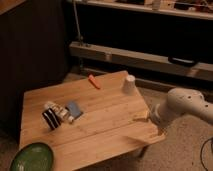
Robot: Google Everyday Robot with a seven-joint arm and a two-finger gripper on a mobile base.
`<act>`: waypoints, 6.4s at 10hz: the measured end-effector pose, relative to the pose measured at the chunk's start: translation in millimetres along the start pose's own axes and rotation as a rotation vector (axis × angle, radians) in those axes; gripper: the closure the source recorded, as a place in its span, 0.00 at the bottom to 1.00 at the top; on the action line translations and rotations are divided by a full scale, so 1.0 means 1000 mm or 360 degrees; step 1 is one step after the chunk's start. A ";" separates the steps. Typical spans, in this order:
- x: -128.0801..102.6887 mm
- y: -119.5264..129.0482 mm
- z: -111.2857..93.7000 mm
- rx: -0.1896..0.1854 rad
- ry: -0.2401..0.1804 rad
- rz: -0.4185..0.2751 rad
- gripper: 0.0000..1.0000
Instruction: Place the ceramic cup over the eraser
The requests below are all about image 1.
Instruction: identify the black cable on floor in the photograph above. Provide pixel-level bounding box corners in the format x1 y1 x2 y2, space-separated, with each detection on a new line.
199 137 213 171

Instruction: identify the metal vertical pole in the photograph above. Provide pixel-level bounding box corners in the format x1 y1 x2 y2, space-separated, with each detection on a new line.
72 0 83 46

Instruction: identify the wooden low table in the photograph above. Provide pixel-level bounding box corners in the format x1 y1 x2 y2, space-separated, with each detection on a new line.
20 71 165 171

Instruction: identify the black white striped object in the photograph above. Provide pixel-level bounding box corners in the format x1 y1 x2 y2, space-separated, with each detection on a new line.
42 108 61 130

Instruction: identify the black handle on rail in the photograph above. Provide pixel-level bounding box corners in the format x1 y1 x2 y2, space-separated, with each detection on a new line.
168 57 198 67

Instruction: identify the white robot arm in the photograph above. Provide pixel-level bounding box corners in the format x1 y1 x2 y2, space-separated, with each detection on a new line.
135 88 213 128

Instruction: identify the orange marker pen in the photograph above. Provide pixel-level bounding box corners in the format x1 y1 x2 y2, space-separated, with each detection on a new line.
88 74 101 89

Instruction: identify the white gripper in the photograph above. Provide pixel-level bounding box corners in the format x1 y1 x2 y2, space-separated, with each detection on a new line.
133 104 168 127

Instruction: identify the blue eraser block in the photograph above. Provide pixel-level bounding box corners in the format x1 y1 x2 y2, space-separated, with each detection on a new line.
66 101 83 118

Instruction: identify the green ceramic plate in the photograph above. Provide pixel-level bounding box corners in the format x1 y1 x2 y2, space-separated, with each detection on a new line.
9 142 54 171

